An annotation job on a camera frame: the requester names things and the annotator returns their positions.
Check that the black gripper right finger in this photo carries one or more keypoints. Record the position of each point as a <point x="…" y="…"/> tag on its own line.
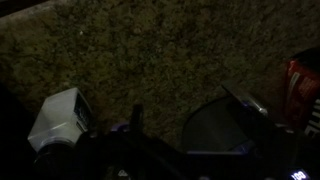
<point x="220" y="126"/>

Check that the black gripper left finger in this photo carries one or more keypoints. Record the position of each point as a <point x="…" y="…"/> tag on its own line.
<point x="136" y="116"/>

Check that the small white carton box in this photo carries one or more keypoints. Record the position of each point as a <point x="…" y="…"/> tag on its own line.
<point x="58" y="116"/>

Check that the black air fryer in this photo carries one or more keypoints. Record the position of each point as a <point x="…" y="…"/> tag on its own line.
<point x="293" y="156"/>

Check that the red coffee package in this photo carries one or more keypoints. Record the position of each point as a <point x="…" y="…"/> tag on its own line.
<point x="300" y="96"/>

